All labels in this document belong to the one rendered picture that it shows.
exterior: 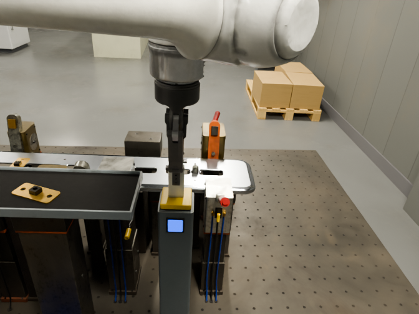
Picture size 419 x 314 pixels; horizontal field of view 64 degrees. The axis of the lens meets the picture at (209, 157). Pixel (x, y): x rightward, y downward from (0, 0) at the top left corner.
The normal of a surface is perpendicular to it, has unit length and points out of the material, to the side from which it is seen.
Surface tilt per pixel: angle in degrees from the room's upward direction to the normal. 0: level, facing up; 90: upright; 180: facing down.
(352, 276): 0
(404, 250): 0
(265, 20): 84
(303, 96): 90
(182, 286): 90
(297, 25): 90
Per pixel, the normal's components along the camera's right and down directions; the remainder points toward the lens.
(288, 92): 0.06, 0.50
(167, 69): -0.24, 0.47
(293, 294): 0.06, -0.87
